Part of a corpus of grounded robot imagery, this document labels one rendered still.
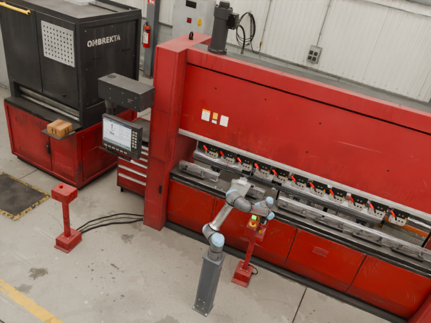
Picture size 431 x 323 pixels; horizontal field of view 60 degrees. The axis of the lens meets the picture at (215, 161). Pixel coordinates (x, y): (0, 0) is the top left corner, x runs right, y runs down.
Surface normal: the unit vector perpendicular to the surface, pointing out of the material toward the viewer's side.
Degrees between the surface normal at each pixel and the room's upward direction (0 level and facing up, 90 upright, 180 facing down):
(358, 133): 90
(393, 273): 90
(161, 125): 90
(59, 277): 0
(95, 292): 0
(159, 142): 90
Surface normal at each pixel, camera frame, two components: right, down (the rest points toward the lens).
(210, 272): -0.47, 0.41
